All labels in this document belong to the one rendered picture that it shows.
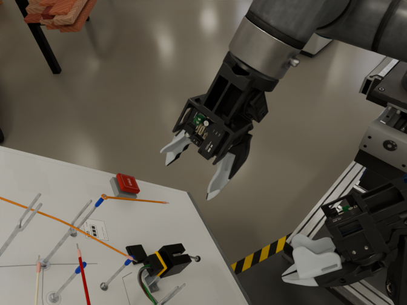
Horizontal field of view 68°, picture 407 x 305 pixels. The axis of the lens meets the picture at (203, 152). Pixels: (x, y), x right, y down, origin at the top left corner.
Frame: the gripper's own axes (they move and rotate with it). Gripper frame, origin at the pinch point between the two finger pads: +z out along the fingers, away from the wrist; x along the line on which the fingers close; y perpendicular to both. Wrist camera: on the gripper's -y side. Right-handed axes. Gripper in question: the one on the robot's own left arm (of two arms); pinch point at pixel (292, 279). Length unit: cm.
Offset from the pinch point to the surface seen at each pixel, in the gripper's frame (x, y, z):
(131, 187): -20.8, 22.9, 28.6
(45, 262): 7.5, 21.7, 30.0
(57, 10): -182, 161, 103
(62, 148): -157, 67, 151
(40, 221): 1.7, 27.6, 32.6
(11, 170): -2, 38, 36
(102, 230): -6.9, 19.5, 30.6
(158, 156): -162, 23, 88
